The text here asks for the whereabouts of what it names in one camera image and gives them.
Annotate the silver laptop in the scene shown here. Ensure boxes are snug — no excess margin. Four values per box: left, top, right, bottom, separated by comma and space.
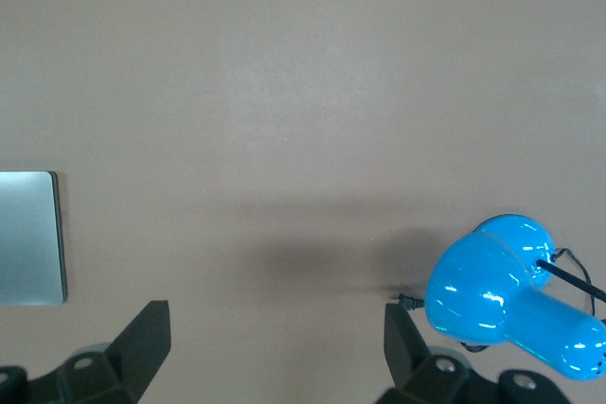
0, 170, 69, 307

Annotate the blue desk lamp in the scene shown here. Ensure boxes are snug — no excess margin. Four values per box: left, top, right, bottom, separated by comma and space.
423, 213, 606, 383

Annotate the brown table mat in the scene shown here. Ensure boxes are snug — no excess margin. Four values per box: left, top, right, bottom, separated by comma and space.
0, 0, 606, 404

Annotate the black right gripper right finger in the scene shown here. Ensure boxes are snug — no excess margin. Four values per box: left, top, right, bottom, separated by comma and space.
383, 302, 567, 404

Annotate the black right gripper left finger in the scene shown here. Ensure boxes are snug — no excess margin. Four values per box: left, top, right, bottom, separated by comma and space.
0, 299, 173, 404

